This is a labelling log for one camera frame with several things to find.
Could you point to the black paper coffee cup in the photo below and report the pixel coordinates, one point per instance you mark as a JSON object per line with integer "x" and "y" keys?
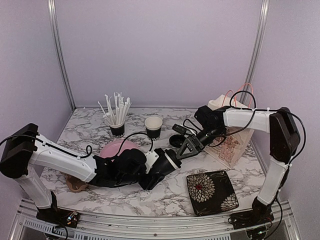
{"x": 153, "y": 125}

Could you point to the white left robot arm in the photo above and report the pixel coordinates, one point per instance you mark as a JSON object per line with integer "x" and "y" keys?
{"x": 27, "y": 148}

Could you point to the white wrapped straws bundle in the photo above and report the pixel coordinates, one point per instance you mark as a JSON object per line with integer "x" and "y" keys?
{"x": 117, "y": 108}

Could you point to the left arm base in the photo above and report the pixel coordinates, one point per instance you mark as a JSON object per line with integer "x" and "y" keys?
{"x": 56, "y": 215}

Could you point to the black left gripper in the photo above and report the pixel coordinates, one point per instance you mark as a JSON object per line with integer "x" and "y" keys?
{"x": 150, "y": 182}

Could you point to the black lid stack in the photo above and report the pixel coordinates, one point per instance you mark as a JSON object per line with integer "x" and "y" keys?
{"x": 177, "y": 140}

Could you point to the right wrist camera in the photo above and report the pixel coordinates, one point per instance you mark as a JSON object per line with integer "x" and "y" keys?
{"x": 184, "y": 130}

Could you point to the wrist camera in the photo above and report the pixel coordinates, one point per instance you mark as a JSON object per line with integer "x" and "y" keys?
{"x": 151, "y": 158}
{"x": 184, "y": 130}

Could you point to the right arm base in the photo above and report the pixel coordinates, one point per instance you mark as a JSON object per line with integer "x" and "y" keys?
{"x": 259, "y": 214}

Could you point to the brown cardboard cup carrier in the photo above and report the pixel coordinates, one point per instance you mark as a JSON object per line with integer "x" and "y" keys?
{"x": 75, "y": 185}

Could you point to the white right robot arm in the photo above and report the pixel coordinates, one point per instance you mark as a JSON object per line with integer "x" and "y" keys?
{"x": 285, "y": 132}

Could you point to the black floral square plate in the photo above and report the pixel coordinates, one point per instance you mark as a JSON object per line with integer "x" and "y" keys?
{"x": 211, "y": 193}

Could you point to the cream bear paper bag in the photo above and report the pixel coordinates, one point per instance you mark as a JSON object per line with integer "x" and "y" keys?
{"x": 228, "y": 150}

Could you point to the black cup holding straws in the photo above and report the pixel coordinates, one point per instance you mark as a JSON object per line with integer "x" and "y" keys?
{"x": 117, "y": 131}

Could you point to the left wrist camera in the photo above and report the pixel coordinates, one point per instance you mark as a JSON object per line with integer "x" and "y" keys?
{"x": 151, "y": 158}

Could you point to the pink round plate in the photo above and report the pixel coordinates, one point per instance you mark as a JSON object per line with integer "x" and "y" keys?
{"x": 110, "y": 149}

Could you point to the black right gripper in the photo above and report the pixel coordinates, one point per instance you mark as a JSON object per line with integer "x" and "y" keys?
{"x": 196, "y": 142}

